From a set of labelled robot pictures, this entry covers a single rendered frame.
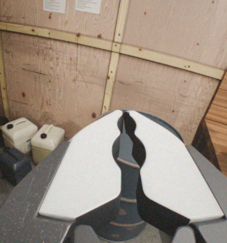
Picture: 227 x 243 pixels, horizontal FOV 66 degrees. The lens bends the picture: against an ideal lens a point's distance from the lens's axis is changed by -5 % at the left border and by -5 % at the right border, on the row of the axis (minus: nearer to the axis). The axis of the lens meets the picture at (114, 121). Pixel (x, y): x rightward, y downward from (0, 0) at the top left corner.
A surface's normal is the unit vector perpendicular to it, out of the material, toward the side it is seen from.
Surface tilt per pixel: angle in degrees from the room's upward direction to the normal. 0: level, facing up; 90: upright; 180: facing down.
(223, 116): 90
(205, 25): 90
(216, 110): 90
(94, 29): 90
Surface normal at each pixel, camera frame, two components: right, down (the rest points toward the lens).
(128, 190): -0.17, 0.50
